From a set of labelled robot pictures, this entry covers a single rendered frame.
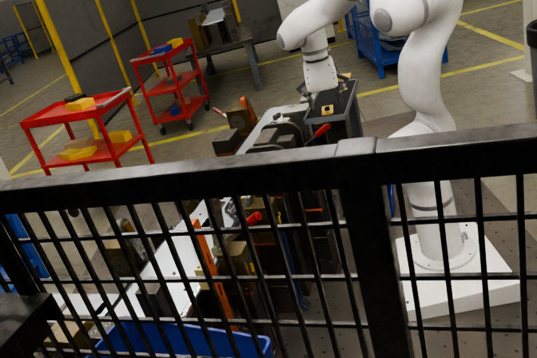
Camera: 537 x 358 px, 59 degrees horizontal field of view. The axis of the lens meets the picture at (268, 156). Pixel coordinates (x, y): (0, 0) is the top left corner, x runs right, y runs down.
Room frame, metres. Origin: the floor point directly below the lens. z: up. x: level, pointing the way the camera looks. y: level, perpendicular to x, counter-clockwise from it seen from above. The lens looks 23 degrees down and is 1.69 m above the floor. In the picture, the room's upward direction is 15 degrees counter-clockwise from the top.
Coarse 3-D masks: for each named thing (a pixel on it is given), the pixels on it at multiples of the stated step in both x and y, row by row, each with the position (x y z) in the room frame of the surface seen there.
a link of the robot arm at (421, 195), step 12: (396, 132) 1.14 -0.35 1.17; (408, 132) 1.11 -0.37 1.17; (420, 132) 1.10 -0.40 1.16; (432, 132) 1.10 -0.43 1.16; (408, 192) 1.12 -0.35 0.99; (420, 192) 1.09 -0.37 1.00; (432, 192) 1.08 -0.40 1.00; (444, 192) 1.08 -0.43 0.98; (420, 204) 1.10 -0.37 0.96; (432, 204) 1.08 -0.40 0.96; (444, 204) 1.08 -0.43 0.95
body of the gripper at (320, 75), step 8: (328, 56) 1.46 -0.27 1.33; (304, 64) 1.45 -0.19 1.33; (312, 64) 1.44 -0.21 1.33; (320, 64) 1.44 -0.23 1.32; (328, 64) 1.43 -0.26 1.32; (304, 72) 1.45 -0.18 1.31; (312, 72) 1.44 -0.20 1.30; (320, 72) 1.44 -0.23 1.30; (328, 72) 1.43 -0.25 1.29; (312, 80) 1.45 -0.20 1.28; (320, 80) 1.44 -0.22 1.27; (328, 80) 1.44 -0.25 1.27; (336, 80) 1.43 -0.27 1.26; (312, 88) 1.45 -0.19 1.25; (320, 88) 1.44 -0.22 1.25; (328, 88) 1.44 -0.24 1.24
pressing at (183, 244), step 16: (272, 112) 2.08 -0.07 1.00; (256, 128) 1.93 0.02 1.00; (224, 208) 1.29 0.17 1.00; (176, 224) 1.28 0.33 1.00; (240, 224) 1.19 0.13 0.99; (176, 240) 1.18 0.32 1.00; (208, 240) 1.14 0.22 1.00; (160, 256) 1.12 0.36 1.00; (192, 256) 1.08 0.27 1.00; (144, 272) 1.06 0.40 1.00; (192, 272) 1.00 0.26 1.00; (128, 288) 1.01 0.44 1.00; (176, 288) 0.96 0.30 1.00; (192, 288) 0.94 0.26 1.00; (176, 304) 0.90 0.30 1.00
